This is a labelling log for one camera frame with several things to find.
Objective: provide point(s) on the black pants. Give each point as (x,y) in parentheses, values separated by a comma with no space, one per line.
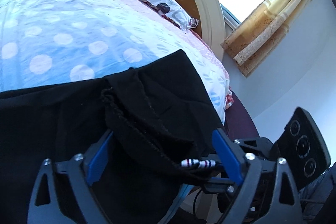
(139,125)

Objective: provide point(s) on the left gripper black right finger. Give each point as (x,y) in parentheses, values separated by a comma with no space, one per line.
(244,172)

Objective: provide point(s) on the gold patterned side curtain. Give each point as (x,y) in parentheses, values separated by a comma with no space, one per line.
(258,35)

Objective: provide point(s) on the black and white pillow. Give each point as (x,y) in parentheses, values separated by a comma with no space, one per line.
(172,11)

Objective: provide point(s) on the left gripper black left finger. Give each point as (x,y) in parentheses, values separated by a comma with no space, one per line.
(82,170)

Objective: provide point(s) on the pink and blue bed sheet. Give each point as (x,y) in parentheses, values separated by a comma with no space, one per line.
(46,42)

